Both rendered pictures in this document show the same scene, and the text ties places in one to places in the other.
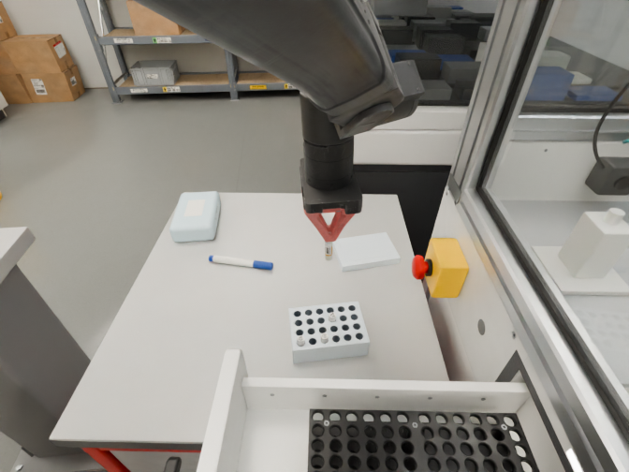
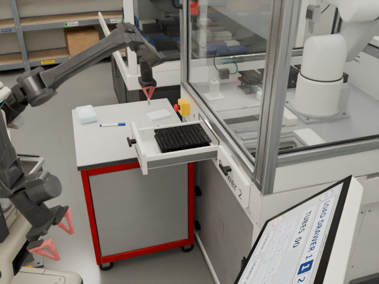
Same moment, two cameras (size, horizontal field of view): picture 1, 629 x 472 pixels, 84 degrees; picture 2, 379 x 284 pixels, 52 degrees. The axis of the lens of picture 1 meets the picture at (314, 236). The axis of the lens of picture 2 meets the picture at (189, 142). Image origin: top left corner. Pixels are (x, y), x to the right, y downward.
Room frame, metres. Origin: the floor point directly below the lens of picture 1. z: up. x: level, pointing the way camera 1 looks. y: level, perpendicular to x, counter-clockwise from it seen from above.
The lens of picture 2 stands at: (-1.38, 0.33, 1.77)
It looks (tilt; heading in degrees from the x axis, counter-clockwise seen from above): 31 degrees down; 342
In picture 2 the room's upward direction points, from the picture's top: straight up
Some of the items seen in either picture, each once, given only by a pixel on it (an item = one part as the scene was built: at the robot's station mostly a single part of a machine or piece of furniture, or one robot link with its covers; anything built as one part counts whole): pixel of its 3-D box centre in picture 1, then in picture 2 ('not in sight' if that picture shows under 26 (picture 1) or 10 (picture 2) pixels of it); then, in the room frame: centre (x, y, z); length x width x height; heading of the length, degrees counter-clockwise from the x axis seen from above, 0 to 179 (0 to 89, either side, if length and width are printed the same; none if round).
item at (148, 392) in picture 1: (287, 372); (133, 182); (0.49, 0.07, 0.38); 0.62 x 0.58 x 0.76; 179
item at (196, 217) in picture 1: (197, 214); (86, 114); (0.67, 0.28, 0.78); 0.15 x 0.10 x 0.04; 6
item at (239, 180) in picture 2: not in sight; (232, 174); (-0.24, -0.21, 0.87); 0.29 x 0.02 x 0.11; 179
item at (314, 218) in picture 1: (329, 208); (147, 88); (0.38, -0.02, 1.02); 0.07 x 0.07 x 0.09; 5
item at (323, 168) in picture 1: (329, 163); (146, 75); (0.37, -0.02, 1.09); 0.10 x 0.07 x 0.07; 5
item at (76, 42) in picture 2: not in sight; (82, 40); (3.99, 0.11, 0.28); 0.41 x 0.32 x 0.28; 95
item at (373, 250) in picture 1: (365, 251); (158, 115); (0.56, -0.11, 0.77); 0.13 x 0.09 x 0.02; 102
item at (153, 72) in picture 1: (155, 72); not in sight; (3.84, 1.63, 0.22); 0.40 x 0.30 x 0.17; 95
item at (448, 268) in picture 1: (442, 267); (183, 107); (0.41, -0.21, 0.88); 0.07 x 0.05 x 0.07; 179
